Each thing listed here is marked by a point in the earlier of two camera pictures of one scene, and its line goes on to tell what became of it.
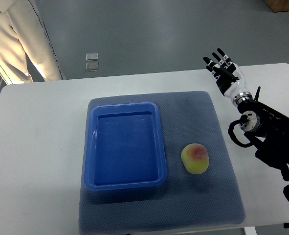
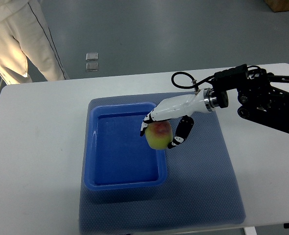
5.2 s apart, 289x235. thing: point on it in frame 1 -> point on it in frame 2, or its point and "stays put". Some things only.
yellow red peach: (195, 158) -> (159, 134)
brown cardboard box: (279, 6) stays put
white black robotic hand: (230, 79) -> (177, 107)
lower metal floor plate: (92, 67) stays put
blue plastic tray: (125, 148) stays put
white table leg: (250, 230) stays put
